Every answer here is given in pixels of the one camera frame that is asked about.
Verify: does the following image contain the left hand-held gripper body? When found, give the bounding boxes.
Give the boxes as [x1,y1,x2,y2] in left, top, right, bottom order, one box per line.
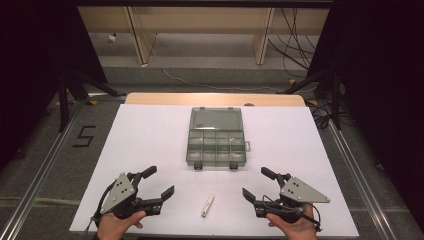
[100,171,164,220]

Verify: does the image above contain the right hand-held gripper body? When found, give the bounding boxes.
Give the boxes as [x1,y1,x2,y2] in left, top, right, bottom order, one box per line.
[254,172,331,224]

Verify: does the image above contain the person's right hand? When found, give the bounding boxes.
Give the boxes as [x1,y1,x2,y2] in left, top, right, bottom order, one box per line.
[265,204,318,240]

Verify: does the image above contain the person's left hand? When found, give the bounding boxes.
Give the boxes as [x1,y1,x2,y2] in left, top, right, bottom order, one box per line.
[96,210,148,240]

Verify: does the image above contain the white table sheet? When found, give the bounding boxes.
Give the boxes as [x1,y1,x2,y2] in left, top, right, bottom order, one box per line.
[69,103,360,238]

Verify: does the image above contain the small white stick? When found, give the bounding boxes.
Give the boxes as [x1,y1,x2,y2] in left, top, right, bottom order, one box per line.
[200,193,216,219]

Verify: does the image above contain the clear plastic compartment box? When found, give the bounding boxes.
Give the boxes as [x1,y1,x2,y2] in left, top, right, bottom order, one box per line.
[185,106,251,171]

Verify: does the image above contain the black metal stand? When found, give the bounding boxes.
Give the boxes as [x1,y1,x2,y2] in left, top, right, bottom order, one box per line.
[277,64,344,131]
[57,68,127,134]

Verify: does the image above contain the black curtain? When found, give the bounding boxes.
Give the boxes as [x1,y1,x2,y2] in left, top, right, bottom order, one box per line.
[0,0,108,169]
[308,0,424,233]

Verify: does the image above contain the light wooden desk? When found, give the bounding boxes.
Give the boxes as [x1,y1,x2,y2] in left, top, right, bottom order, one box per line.
[77,6,331,66]

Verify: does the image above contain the left hand-held gripper cable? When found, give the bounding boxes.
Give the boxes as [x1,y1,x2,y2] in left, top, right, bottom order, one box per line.
[87,182,116,236]

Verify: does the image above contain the hand-held gripper cable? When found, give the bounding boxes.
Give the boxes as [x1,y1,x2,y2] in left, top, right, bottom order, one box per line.
[262,195,323,233]
[87,182,116,236]

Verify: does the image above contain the right hand-held gripper cable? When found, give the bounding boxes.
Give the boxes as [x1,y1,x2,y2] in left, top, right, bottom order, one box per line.
[262,195,323,233]

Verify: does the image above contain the aluminium floor rail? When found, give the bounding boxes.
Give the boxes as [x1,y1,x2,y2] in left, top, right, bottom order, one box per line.
[327,118,398,240]
[0,99,86,240]

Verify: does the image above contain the black floor cables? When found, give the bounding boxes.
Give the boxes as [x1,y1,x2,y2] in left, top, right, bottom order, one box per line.
[309,98,336,130]

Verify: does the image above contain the black hanging cables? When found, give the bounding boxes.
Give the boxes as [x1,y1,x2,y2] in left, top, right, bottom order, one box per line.
[267,7,318,72]

